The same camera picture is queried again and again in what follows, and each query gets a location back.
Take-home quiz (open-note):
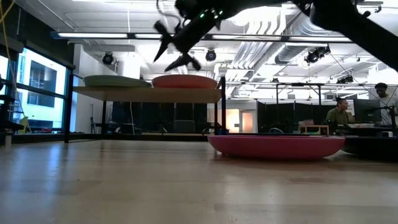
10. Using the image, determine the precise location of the orange plate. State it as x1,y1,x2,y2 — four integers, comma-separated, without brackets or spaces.
151,74,218,90

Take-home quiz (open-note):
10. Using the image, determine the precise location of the light green plate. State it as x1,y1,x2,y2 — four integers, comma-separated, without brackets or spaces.
83,75,152,88

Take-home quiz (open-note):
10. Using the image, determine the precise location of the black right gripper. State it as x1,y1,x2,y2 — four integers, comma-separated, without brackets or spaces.
153,8,225,73

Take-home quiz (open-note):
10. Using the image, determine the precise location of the black partition screen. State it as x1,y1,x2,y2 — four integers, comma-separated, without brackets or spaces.
256,100,338,134

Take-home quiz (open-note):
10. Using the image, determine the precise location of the black plate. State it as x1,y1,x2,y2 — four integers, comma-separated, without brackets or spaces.
340,136,398,162

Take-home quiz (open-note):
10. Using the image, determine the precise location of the yellow cable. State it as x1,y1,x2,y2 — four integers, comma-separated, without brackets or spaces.
0,0,16,91

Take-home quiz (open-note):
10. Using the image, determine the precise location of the black equipment stand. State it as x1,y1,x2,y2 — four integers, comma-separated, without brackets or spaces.
0,74,25,147

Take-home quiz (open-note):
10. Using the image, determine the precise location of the silver ventilation duct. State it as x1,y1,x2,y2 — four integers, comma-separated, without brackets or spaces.
274,12,343,65

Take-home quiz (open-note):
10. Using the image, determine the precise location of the wooden shelf with black legs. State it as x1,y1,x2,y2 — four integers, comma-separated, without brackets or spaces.
63,72,227,144

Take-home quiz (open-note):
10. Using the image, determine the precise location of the black ceiling spotlight cluster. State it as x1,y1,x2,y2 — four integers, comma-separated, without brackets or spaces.
303,45,331,65

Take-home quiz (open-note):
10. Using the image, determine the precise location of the seated person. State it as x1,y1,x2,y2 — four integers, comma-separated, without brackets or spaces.
325,96,352,126

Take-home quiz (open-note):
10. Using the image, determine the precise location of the standing person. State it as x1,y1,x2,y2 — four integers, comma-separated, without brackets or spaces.
374,82,398,126

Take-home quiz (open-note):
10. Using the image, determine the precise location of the small wooden rack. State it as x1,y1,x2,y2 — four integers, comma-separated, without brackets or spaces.
298,124,330,135

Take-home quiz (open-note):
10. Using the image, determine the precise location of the black computer monitor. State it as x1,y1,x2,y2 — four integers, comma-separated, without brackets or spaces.
353,98,383,123

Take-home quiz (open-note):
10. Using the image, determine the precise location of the pink plate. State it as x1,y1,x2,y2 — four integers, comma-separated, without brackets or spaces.
207,134,346,161

